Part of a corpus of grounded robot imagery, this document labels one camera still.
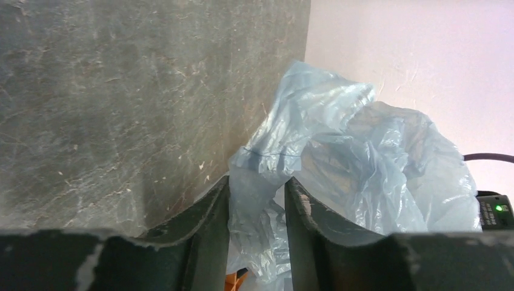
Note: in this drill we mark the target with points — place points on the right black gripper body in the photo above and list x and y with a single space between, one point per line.
496 212

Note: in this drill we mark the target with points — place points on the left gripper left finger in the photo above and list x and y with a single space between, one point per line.
187 252

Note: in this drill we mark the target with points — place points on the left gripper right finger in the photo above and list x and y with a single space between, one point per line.
329 252

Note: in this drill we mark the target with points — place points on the orange wooden divided tray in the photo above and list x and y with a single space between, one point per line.
233 281

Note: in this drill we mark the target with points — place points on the translucent blue plastic trash bag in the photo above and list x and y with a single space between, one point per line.
386 169

